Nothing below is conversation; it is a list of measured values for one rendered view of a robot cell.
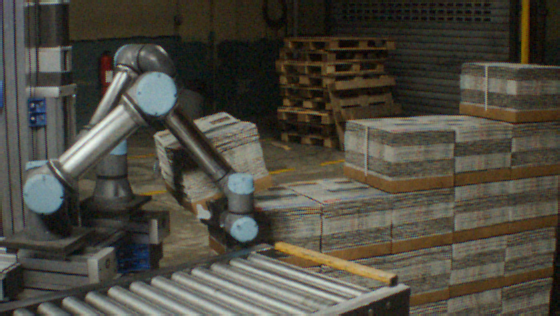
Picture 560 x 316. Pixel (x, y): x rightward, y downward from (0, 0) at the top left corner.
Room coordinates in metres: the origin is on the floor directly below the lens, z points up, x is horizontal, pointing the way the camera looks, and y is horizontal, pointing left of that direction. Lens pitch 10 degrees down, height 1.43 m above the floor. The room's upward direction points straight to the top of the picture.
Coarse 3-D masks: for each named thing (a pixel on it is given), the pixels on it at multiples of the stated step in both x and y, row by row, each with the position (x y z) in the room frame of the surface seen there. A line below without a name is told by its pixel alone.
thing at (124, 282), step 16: (208, 256) 2.03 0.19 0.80; (224, 256) 2.04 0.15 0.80; (240, 256) 2.05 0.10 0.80; (272, 256) 2.13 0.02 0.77; (144, 272) 1.88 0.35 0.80; (160, 272) 1.89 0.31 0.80; (80, 288) 1.74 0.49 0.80; (96, 288) 1.75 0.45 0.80; (128, 288) 1.80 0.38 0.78; (16, 304) 1.61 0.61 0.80; (32, 304) 1.62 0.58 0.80
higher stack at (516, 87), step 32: (480, 64) 3.16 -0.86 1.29; (512, 64) 3.21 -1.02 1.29; (480, 96) 3.15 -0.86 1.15; (512, 96) 2.96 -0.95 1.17; (544, 96) 3.00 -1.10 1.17; (544, 128) 3.00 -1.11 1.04; (512, 160) 2.94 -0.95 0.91; (544, 160) 3.01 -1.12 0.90; (512, 192) 2.94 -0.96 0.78; (544, 192) 3.01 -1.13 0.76; (512, 256) 2.94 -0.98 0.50; (544, 256) 3.03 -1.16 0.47; (512, 288) 2.95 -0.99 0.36; (544, 288) 3.03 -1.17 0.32
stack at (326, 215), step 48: (288, 192) 2.75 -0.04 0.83; (336, 192) 2.74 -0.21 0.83; (384, 192) 2.73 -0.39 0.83; (432, 192) 2.77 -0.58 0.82; (480, 192) 2.87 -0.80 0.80; (288, 240) 2.52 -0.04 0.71; (336, 240) 2.60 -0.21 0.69; (384, 240) 2.68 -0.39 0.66; (480, 240) 2.87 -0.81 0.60; (432, 288) 2.78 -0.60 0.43
